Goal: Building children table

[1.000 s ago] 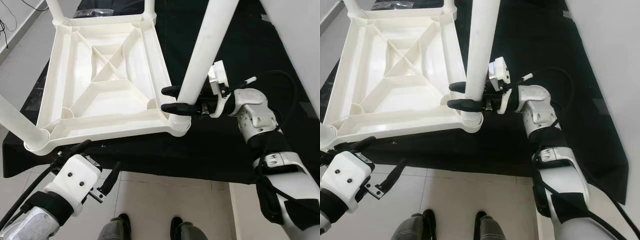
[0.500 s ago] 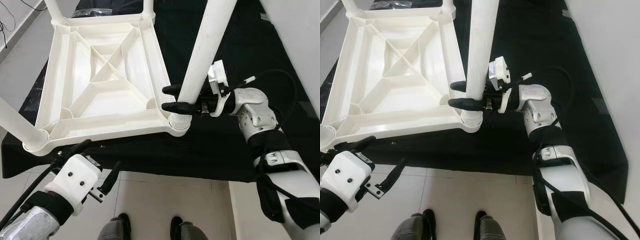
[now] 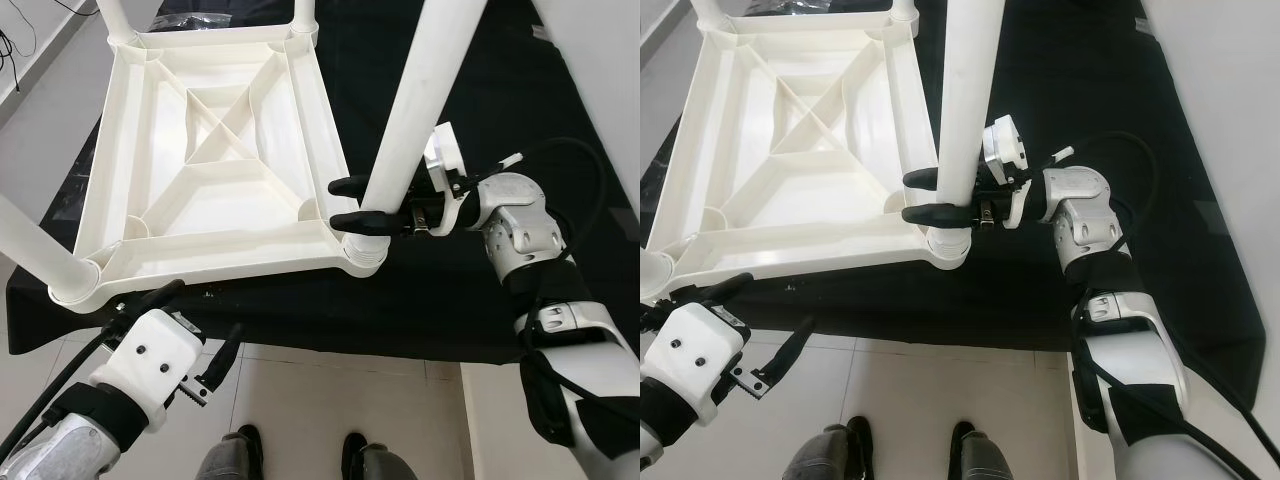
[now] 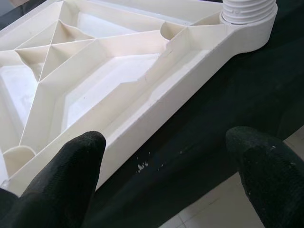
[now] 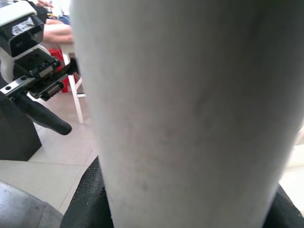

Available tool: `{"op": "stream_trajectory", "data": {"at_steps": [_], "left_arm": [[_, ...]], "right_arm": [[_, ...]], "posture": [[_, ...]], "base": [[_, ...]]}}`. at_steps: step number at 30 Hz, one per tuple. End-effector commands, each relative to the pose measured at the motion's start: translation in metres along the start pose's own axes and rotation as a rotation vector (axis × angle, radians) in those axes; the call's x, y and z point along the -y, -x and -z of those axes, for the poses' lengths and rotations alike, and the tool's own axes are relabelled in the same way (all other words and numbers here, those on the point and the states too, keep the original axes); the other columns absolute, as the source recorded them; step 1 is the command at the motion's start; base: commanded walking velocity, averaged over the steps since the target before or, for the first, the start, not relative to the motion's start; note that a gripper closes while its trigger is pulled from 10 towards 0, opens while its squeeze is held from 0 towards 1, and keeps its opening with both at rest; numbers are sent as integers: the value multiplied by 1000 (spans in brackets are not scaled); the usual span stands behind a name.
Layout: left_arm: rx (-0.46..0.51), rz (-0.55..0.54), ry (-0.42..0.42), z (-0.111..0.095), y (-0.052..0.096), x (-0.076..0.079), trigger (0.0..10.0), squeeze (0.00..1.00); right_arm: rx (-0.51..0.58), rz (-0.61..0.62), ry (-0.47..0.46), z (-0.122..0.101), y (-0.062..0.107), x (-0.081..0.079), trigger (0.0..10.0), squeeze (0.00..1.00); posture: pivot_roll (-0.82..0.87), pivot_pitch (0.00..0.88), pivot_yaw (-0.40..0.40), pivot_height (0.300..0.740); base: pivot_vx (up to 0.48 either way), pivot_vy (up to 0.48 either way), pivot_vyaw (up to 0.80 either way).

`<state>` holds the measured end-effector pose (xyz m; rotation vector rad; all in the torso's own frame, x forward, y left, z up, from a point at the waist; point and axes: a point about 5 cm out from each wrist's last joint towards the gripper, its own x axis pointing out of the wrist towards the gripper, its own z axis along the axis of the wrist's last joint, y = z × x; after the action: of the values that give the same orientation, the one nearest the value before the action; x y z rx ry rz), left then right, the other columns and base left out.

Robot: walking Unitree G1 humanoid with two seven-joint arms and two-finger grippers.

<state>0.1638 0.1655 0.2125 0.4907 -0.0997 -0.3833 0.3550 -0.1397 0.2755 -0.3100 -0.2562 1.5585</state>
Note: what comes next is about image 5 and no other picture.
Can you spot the silver robot leg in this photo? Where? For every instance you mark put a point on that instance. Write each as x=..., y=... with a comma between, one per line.
x=23, y=209

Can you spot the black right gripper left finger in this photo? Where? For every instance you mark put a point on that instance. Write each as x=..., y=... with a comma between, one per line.
x=90, y=204

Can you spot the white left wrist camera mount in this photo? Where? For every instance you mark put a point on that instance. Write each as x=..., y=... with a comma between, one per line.
x=14, y=9

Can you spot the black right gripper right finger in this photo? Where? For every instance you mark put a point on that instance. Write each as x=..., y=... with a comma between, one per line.
x=282, y=213

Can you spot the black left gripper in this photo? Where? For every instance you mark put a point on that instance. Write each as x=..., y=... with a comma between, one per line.
x=40, y=71

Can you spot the white wooden chair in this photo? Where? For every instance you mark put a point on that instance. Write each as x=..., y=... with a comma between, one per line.
x=76, y=99

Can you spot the white plastic children table top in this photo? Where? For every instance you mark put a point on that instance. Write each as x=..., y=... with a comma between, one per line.
x=298, y=154

